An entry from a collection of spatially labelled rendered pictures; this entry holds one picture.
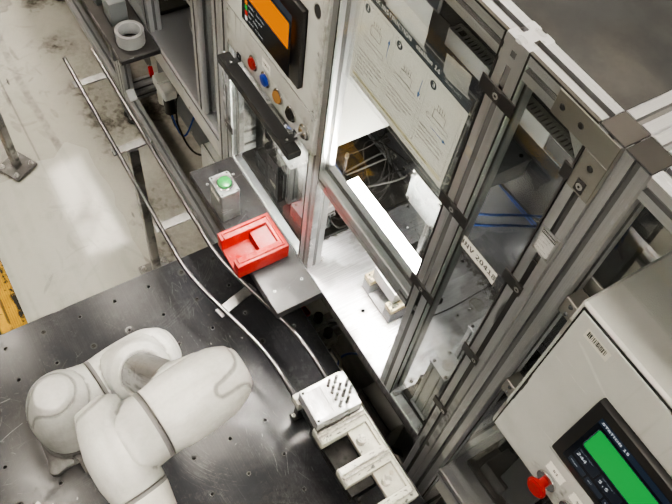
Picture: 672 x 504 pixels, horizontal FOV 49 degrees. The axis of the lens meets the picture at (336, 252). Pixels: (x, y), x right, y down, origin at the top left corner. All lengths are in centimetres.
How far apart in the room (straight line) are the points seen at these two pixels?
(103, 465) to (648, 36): 106
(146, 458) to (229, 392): 18
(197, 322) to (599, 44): 149
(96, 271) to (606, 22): 244
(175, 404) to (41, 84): 273
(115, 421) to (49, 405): 55
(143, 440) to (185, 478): 73
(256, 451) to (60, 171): 185
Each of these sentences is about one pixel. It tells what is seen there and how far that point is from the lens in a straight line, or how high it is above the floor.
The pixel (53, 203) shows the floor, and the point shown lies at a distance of 338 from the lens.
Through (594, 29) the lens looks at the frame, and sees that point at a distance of 109.
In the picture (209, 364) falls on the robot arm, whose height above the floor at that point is 141.
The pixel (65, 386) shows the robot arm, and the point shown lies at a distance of 187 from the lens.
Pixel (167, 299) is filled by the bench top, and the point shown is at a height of 68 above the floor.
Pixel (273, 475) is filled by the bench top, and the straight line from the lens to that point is 204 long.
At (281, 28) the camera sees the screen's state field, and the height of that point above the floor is 165.
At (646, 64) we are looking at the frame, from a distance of 107.
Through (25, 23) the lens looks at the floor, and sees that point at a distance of 421.
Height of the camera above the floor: 264
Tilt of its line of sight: 57 degrees down
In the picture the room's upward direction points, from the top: 10 degrees clockwise
